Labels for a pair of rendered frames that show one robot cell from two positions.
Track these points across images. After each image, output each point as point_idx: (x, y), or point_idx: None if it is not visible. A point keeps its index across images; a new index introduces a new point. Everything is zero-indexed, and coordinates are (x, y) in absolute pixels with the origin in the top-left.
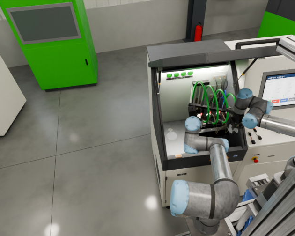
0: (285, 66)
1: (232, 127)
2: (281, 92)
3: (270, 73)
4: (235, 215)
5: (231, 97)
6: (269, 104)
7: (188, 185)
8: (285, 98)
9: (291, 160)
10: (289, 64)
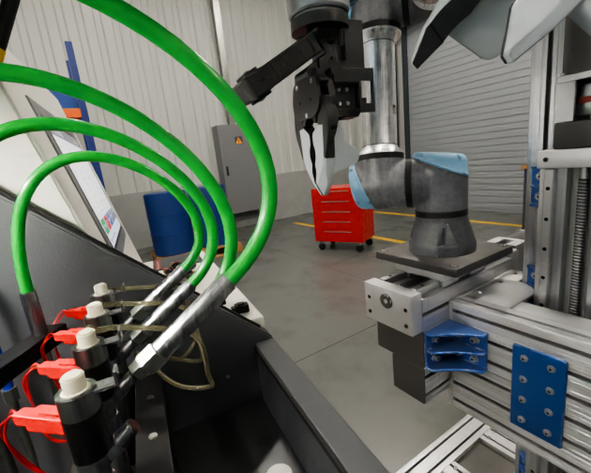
0: (40, 99)
1: (364, 103)
2: (93, 191)
3: (40, 111)
4: (570, 321)
5: (5, 255)
6: None
7: None
8: (106, 211)
9: (377, 164)
10: (40, 97)
